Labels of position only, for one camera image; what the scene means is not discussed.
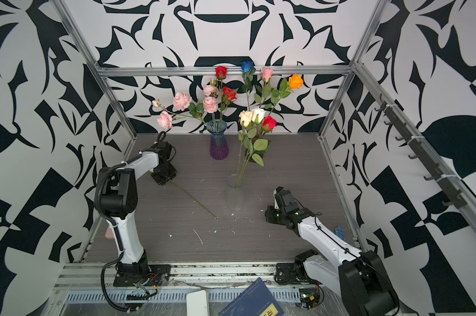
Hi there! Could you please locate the clear glass vase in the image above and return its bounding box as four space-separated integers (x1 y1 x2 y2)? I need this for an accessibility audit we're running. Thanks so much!
227 174 246 211

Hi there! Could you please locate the purple ribbed glass vase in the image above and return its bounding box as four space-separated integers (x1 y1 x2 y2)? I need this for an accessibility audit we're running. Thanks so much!
207 119 229 160

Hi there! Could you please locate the dark maroon glass vase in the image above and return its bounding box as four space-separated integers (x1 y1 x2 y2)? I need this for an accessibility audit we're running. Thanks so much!
248 136 270 163

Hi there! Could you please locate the pink peony flower stem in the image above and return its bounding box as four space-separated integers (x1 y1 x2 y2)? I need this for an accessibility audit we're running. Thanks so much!
202 79 219 133

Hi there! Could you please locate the large red rose stem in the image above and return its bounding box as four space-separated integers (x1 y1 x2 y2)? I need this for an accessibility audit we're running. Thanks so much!
220 86 237 117

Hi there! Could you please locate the small red rose stem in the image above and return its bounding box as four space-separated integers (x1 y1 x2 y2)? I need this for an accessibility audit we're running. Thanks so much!
216 66 228 121

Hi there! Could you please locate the blue rose stem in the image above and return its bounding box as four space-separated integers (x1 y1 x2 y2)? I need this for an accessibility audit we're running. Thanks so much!
240 61 256 111

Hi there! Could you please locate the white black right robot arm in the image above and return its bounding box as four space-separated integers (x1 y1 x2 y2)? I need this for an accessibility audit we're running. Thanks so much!
265 187 400 315

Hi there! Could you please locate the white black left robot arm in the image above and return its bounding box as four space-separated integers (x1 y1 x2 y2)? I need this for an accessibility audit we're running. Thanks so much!
94 150 177 277

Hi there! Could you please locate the small blue card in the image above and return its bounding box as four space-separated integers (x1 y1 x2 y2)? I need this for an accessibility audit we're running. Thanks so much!
334 226 346 242

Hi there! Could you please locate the pink rectangular block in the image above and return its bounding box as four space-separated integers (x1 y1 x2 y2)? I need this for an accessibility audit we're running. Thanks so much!
105 228 114 240

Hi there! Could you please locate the blue book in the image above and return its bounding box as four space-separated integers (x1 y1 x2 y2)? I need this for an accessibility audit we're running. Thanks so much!
218 278 285 316

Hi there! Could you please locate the white rectangular device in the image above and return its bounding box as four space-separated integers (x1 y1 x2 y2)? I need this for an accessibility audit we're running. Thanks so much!
186 290 210 316

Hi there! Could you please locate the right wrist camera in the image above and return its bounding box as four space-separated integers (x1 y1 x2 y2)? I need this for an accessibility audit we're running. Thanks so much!
273 187 283 209

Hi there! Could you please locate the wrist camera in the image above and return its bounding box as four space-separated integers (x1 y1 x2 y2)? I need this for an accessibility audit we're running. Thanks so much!
152 142 176 164
273 187 283 209

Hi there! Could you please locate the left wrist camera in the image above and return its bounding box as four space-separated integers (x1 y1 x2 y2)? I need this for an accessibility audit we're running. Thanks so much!
152 142 176 164

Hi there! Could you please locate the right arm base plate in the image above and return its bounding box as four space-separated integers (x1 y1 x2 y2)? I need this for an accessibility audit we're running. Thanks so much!
274 250 319 285

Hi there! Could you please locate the black corrugated cable hose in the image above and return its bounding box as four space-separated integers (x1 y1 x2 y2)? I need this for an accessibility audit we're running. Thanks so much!
93 163 122 222

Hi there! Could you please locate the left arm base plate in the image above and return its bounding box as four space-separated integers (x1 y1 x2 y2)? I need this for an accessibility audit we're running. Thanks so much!
113 263 172 287

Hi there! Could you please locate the aluminium frame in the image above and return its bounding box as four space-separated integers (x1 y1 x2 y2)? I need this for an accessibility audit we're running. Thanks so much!
50 0 476 316

